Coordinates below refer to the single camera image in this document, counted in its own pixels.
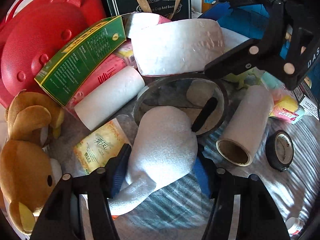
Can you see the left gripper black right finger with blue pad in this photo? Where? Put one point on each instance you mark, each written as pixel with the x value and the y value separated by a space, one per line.
pixel 259 216

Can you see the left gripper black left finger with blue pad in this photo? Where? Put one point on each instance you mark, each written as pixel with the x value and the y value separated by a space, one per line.
pixel 61 216

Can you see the white foam sheet bundle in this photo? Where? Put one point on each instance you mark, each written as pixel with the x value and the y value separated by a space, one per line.
pixel 164 151

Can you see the pink tissue pack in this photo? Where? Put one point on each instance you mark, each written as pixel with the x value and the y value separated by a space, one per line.
pixel 110 66

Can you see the green frog plush toy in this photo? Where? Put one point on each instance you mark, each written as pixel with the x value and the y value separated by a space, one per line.
pixel 244 80

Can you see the blue plastic storage crate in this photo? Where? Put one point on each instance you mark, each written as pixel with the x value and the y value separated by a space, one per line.
pixel 249 20

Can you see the brown teddy bear plush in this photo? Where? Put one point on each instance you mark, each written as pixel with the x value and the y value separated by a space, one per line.
pixel 28 174

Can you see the pastel wet wipes pack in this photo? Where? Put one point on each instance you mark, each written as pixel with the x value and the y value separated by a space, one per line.
pixel 286 107

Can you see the white medicine boxes stack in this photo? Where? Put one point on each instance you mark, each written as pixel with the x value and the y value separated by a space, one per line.
pixel 306 99

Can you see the black electrical tape roll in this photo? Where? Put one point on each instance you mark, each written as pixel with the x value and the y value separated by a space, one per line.
pixel 279 150

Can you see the paper roll with cardboard core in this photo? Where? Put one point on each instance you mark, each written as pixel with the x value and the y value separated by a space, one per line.
pixel 241 138

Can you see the yellow tissue packet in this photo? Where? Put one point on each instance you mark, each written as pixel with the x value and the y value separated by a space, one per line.
pixel 97 148

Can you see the white paper roll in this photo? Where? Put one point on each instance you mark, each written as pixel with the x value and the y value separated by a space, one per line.
pixel 100 104

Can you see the pink yellow sanitary pad pack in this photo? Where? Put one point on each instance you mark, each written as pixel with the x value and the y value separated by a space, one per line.
pixel 125 52

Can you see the green yellow carton box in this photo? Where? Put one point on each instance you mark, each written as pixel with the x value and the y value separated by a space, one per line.
pixel 69 68

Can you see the red bear-shaped plastic case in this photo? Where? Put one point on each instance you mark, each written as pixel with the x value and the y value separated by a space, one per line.
pixel 32 32

